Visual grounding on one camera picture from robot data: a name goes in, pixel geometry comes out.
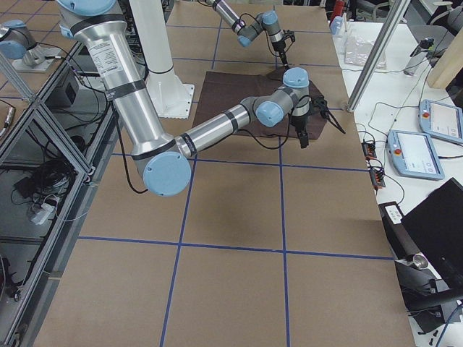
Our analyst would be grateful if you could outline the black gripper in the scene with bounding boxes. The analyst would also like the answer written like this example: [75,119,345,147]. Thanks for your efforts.
[291,115,308,148]
[271,40,289,69]

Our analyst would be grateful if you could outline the brown t-shirt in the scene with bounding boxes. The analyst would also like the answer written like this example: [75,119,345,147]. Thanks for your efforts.
[193,67,327,141]

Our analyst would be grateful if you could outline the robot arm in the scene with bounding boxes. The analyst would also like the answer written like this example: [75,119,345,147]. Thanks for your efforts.
[198,0,295,70]
[59,1,310,197]

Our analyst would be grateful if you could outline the orange terminal block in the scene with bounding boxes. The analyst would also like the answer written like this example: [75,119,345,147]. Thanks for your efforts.
[369,167,386,191]
[361,141,377,160]

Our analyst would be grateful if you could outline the silver plastic bag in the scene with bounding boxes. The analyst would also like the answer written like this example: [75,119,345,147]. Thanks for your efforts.
[344,36,375,67]

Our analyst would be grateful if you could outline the red cylinder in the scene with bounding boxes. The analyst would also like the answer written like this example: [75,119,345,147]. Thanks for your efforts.
[332,0,345,18]

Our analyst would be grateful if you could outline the near teach pendant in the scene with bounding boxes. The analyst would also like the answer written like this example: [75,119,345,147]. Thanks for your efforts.
[387,130,445,181]

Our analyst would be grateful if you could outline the teach pendant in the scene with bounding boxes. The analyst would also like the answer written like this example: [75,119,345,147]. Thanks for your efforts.
[387,130,445,181]
[418,99,462,145]

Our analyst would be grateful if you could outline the far teach pendant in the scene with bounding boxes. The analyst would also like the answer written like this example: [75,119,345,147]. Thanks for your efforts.
[418,99,462,145]

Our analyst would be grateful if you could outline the metal water bottle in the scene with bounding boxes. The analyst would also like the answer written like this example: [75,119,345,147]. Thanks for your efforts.
[403,37,435,76]

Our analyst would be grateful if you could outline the black box with label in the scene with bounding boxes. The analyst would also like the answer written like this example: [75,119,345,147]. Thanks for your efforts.
[378,202,420,261]

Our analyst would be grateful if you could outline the black monitor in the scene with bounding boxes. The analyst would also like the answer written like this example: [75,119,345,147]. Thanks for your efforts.
[394,176,463,335]

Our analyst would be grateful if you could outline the white power strip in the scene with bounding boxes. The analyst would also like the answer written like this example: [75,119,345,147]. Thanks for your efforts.
[30,202,54,225]

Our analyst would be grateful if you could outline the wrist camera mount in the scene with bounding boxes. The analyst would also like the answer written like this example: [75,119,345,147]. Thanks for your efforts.
[312,96,329,119]
[283,30,296,43]

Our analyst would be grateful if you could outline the white pedestal column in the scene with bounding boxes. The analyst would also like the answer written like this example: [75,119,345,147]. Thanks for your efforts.
[129,0,195,119]

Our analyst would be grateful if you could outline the aluminium frame post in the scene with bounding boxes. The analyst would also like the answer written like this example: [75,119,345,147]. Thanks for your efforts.
[346,0,411,112]

